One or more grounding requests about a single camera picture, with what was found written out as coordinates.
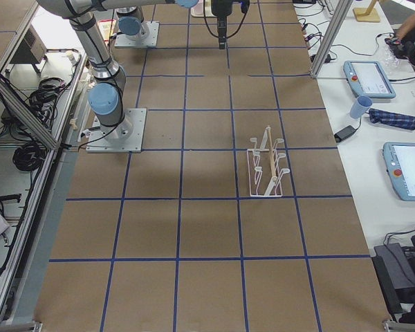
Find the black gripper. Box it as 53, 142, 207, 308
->
211, 0, 233, 50

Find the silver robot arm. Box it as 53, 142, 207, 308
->
38, 1, 198, 146
116, 6, 149, 42

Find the blue cup on desk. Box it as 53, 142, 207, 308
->
349, 95, 373, 119

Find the person's hand at desk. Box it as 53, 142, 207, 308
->
394, 26, 409, 44

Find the wooden stand on desk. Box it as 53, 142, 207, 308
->
353, 0, 380, 23

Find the far blue teach pendant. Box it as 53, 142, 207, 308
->
343, 61, 396, 99

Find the blue teach pendant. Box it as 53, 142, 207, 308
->
343, 61, 396, 99
382, 142, 415, 201

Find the black power adapter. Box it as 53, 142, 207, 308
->
334, 125, 357, 143

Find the near blue teach pendant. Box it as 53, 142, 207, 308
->
382, 142, 415, 201

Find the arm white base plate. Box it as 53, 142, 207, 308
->
115, 21, 160, 48
86, 108, 147, 153

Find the aluminium frame post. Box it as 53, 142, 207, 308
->
310, 0, 352, 78

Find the white wire cup rack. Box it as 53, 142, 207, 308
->
246, 125, 291, 198

